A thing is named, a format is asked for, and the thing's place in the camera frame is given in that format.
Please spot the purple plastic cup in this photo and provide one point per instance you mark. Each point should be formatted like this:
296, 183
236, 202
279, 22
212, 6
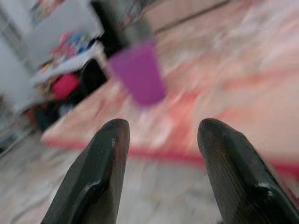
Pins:
140, 74

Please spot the marble-pattern folding table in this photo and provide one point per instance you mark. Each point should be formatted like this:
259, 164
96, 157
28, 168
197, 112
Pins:
233, 105

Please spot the pink bag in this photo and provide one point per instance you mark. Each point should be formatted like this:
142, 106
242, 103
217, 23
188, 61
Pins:
65, 86

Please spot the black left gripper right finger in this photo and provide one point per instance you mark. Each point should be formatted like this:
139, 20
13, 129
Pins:
236, 177

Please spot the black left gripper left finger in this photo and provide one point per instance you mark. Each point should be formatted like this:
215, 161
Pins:
98, 177

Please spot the white printed storage box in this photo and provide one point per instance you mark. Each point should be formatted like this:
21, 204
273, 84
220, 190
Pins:
63, 21

